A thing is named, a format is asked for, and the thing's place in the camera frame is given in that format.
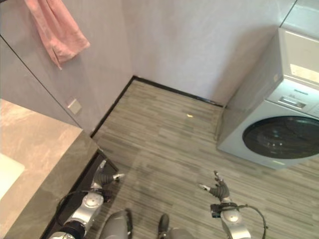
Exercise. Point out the white sink basin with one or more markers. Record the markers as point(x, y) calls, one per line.
point(8, 174)

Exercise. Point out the marble vanity counter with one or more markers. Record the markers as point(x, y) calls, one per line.
point(42, 154)

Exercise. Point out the robot right leg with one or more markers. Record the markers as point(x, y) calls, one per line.
point(174, 231)

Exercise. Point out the grey wall socket plate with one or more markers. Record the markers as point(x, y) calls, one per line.
point(74, 105)

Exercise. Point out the robot leg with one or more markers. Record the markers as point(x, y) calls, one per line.
point(118, 225)
point(174, 231)

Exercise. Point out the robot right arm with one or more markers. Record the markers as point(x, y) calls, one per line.
point(235, 221)

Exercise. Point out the pink towel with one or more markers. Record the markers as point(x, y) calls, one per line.
point(58, 35)

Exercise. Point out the white washing machine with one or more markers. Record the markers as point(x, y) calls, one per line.
point(251, 94)

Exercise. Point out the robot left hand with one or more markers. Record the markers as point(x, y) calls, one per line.
point(102, 178)

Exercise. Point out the black baseboard strip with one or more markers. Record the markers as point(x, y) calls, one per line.
point(117, 104)

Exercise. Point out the robot left leg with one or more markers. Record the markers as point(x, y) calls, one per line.
point(118, 225)

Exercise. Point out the white wall cabinet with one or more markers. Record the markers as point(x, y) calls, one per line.
point(301, 15)

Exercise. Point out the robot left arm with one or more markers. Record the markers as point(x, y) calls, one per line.
point(86, 207)

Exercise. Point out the round black washer door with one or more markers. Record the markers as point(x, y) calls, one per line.
point(281, 138)

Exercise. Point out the washer detergent drawer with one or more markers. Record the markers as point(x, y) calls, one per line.
point(291, 102)

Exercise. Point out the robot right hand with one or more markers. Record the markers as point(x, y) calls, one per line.
point(220, 190)

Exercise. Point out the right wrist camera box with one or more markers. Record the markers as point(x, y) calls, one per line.
point(214, 210)

